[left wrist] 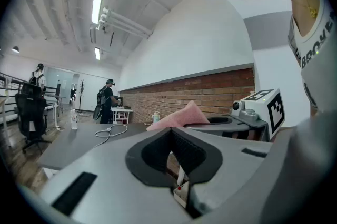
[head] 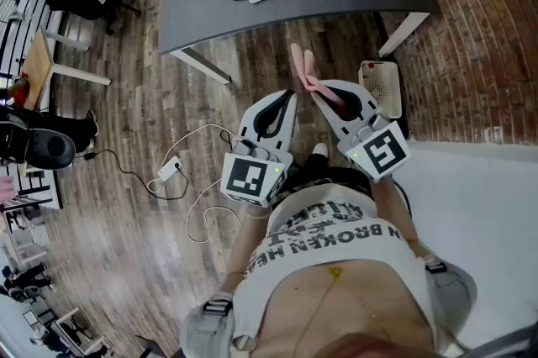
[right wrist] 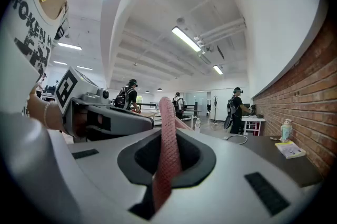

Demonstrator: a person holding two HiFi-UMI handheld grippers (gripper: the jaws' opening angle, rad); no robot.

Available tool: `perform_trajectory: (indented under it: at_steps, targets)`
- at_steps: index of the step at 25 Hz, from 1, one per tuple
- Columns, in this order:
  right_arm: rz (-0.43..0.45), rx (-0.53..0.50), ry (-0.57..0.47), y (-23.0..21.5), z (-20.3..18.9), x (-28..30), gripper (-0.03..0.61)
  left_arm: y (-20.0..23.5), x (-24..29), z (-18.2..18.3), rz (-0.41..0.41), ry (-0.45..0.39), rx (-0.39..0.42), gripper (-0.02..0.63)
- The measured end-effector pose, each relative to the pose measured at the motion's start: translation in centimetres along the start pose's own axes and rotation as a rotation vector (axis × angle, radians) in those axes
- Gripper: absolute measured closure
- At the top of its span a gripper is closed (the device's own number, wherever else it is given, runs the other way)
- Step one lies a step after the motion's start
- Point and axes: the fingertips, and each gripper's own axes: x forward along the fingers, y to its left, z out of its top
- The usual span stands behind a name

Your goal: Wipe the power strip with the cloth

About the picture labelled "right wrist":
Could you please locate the person's left forearm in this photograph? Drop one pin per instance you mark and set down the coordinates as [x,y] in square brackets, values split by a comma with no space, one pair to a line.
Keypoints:
[38,110]

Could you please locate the white ceiling pipe bundle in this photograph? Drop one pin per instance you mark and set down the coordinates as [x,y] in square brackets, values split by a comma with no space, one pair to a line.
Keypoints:
[223,28]

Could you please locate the small white table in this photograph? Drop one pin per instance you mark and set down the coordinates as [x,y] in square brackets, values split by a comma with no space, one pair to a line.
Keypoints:
[252,120]

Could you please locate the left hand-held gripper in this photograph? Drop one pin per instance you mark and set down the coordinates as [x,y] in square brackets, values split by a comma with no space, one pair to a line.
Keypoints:
[65,89]

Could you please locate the yellow-edged booklet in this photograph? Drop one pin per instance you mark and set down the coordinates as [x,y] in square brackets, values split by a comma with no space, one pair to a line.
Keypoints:
[289,150]

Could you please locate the white printed t-shirt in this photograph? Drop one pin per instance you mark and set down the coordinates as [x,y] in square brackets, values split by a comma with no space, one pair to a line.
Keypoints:
[21,41]

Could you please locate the pink cloth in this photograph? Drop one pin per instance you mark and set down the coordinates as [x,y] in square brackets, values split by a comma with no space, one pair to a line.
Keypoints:
[168,144]

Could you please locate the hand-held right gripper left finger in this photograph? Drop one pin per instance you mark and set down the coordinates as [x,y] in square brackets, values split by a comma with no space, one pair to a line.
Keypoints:
[105,165]

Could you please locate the black coat rack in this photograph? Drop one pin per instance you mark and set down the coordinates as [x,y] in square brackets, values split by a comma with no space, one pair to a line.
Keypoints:
[215,107]

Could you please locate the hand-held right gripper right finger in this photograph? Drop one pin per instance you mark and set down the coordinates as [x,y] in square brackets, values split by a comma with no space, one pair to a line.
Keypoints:
[231,191]

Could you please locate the cartoon figure drink bottle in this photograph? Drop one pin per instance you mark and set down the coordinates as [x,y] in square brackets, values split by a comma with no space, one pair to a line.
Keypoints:
[286,131]

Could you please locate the person's left hand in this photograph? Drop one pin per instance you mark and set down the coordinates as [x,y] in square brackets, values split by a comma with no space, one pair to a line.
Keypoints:
[80,123]

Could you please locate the long ceiling light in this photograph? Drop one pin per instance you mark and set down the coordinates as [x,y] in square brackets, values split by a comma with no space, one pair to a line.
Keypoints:
[84,68]
[60,62]
[185,38]
[218,70]
[69,46]

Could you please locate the clear plastic water bottle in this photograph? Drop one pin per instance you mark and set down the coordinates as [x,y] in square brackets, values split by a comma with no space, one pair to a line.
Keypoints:
[197,125]

